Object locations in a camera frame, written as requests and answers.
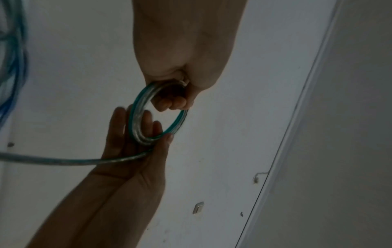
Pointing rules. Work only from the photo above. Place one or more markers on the person's right hand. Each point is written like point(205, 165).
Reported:
point(134, 167)

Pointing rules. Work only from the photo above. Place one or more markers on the person's left hand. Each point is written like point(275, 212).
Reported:
point(183, 43)

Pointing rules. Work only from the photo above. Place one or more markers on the clear green striped tube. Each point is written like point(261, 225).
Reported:
point(136, 123)

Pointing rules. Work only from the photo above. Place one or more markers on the clear blue striped tube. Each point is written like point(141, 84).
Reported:
point(18, 60)

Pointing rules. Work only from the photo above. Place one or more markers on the person's right forearm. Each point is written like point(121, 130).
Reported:
point(101, 213)

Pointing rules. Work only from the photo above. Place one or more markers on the white wall socket box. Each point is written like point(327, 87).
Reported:
point(198, 207)

